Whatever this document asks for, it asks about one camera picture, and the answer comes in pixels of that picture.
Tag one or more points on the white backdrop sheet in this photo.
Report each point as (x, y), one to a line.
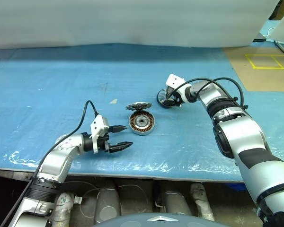
(132, 21)

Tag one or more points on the toothed silver rotor disc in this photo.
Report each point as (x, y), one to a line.
(138, 105)

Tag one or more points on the grey robot torso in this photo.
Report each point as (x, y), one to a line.
(132, 221)

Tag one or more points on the blue neighbouring table cover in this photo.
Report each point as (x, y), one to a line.
(266, 27)

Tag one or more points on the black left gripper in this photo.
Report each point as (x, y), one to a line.
(103, 143)

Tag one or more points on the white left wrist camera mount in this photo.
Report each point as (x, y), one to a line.
(98, 124)

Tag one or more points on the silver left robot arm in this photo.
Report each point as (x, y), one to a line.
(54, 163)

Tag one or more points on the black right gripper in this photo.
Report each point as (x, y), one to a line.
(175, 99)

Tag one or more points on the small beige tape scrap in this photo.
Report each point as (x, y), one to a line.
(113, 101)

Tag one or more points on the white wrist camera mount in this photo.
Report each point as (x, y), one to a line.
(175, 80)
(98, 124)

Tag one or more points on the silver motor housing copper windings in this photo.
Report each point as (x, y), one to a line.
(142, 123)

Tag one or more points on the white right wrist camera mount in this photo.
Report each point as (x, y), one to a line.
(175, 80)

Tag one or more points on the dark flat device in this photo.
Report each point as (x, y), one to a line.
(259, 39)

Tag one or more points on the yellow tape grid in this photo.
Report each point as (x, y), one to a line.
(267, 67)

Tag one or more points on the blue plastic table cover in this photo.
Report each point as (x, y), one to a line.
(61, 89)

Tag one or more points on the white board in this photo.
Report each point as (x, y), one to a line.
(282, 30)

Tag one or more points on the white wrapped post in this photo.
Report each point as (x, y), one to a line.
(64, 208)
(202, 201)

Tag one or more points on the small white clip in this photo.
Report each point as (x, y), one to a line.
(77, 200)

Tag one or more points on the grey rounded cylinder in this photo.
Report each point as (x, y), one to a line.
(175, 201)
(107, 201)

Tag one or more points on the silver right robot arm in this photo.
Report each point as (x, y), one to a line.
(246, 139)

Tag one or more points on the brown cardboard sheet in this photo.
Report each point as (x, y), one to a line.
(262, 78)

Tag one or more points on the brown cardboard box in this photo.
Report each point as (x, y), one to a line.
(278, 13)

